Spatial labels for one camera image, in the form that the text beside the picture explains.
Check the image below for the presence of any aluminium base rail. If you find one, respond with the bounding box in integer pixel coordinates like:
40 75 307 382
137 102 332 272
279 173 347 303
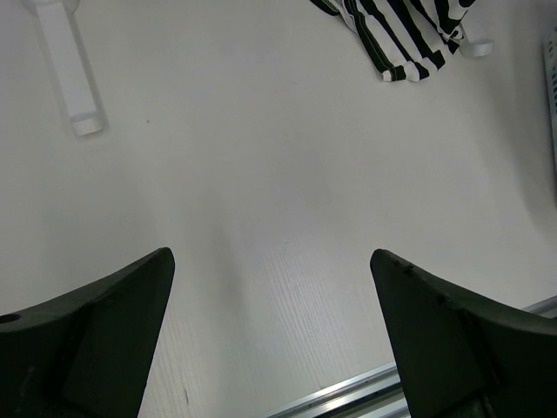
260 295 556 417

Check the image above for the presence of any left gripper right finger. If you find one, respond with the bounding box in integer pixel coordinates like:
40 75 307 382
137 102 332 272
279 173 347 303
370 249 556 417

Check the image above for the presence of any black white striped tank top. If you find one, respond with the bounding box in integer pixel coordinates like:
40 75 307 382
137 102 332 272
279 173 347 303
312 0 474 82

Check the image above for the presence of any white metal clothes rack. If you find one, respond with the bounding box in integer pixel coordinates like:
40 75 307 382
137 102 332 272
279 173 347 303
23 1 494 137

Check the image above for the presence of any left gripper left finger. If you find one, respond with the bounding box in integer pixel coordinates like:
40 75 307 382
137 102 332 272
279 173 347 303
1 247 175 417

